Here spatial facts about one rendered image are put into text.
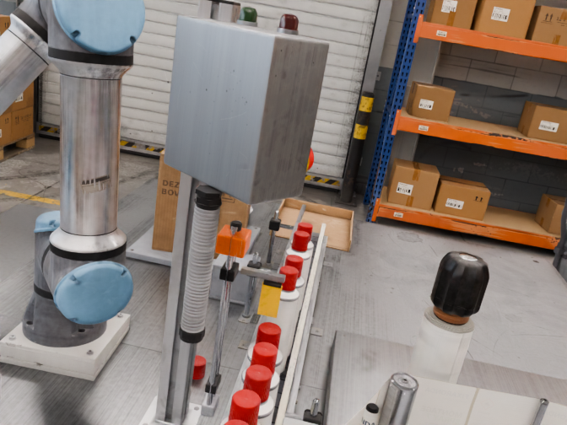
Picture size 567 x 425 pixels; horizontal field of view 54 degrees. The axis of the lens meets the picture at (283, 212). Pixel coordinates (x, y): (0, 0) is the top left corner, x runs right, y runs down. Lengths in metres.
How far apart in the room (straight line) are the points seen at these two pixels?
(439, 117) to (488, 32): 0.70
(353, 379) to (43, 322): 0.57
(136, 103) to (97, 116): 4.60
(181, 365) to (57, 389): 0.25
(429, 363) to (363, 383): 0.16
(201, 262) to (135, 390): 0.43
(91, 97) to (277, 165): 0.31
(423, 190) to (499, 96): 1.26
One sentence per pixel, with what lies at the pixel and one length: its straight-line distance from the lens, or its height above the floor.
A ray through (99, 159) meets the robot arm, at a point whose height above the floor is 1.25.
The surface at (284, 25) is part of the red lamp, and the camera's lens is 0.67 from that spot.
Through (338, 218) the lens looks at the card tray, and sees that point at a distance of 2.02.
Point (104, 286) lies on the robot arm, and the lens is 0.90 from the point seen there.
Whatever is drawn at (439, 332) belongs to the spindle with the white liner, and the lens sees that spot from 0.96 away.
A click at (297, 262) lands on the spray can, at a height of 1.08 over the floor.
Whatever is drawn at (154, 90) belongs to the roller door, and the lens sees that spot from 5.37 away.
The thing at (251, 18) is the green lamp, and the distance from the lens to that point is 0.72.
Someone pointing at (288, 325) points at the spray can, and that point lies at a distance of 0.99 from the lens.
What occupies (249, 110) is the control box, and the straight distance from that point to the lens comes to 0.62.
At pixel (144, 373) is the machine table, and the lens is 1.10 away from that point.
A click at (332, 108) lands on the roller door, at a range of 5.11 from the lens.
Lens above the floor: 1.49
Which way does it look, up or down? 19 degrees down
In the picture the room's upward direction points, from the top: 10 degrees clockwise
